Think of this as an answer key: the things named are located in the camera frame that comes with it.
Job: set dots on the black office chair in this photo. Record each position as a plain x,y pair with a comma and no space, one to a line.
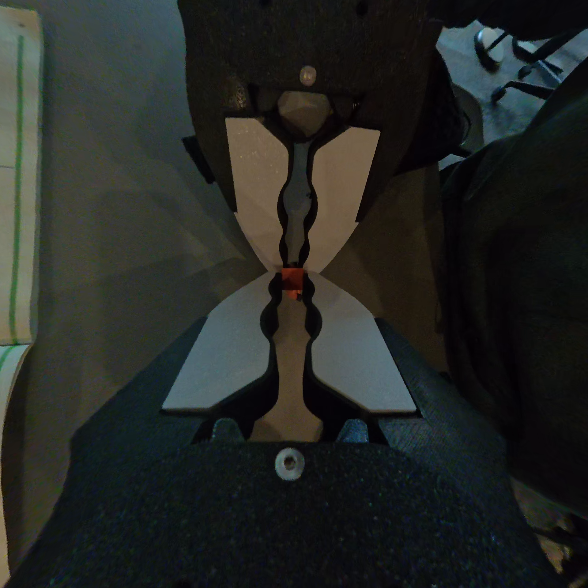
524,55

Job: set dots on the orange toy brick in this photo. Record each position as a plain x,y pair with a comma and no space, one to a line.
292,280

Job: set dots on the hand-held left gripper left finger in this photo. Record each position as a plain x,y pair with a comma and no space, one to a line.
225,363

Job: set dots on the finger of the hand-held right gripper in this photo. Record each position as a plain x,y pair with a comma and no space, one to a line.
257,193
340,193

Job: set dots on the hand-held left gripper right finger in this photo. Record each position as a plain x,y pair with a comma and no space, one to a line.
363,363

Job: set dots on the white instruction booklet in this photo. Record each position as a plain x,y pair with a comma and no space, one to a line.
23,184

